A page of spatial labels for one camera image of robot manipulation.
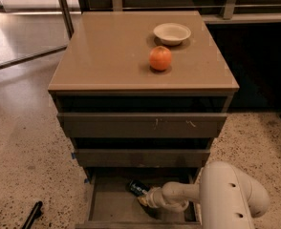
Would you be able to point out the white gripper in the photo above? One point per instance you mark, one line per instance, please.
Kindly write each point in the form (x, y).
(153, 197)

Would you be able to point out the top grey drawer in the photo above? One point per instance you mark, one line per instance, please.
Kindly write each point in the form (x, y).
(140, 125)

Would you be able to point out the white paper bowl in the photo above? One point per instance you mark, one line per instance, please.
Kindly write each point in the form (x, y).
(172, 34)

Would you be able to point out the blue pepsi can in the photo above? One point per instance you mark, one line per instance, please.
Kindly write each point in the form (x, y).
(137, 188)

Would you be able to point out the middle grey drawer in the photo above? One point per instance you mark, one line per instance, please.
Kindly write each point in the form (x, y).
(141, 158)

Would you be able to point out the grey drawer cabinet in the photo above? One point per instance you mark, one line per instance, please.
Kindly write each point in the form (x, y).
(106, 69)

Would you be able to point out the orange fruit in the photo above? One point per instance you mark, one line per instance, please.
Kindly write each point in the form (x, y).
(160, 58)

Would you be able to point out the black object on floor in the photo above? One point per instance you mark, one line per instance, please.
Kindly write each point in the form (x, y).
(34, 214)

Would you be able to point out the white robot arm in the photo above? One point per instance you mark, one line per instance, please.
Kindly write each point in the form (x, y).
(228, 197)

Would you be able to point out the bottom open grey drawer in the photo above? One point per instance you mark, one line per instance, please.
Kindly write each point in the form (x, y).
(113, 206)

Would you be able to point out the dark metal pole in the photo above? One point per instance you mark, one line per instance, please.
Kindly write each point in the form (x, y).
(66, 17)

